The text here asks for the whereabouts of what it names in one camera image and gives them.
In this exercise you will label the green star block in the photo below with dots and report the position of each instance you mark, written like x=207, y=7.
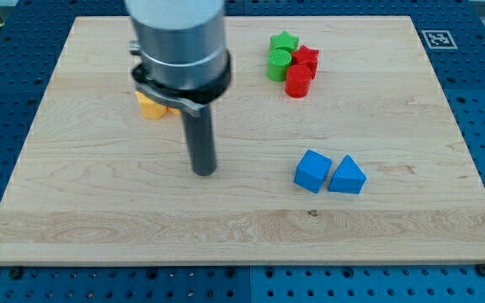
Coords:
x=284, y=41

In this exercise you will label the blue triangular prism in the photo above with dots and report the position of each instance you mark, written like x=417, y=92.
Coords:
x=347, y=178

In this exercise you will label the red cylinder block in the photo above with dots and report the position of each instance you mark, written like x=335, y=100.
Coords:
x=298, y=81

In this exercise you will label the wooden board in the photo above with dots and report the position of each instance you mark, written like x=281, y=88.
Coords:
x=99, y=185

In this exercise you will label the red star block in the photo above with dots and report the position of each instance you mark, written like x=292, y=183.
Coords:
x=306, y=56

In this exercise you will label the green cylinder block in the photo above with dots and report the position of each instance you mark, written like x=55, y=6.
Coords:
x=278, y=63

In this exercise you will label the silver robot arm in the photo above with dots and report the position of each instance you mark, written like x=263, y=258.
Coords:
x=182, y=42

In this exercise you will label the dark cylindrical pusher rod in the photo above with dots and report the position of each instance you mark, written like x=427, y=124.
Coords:
x=199, y=136

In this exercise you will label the white fiducial marker tag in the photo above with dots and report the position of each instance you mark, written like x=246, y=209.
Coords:
x=439, y=39

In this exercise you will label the black clamp with metal lever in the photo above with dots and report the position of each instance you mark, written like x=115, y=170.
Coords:
x=183, y=93

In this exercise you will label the blue cube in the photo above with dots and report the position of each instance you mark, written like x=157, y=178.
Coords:
x=312, y=170

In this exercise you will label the yellow block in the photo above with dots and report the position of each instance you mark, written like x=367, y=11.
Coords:
x=152, y=110

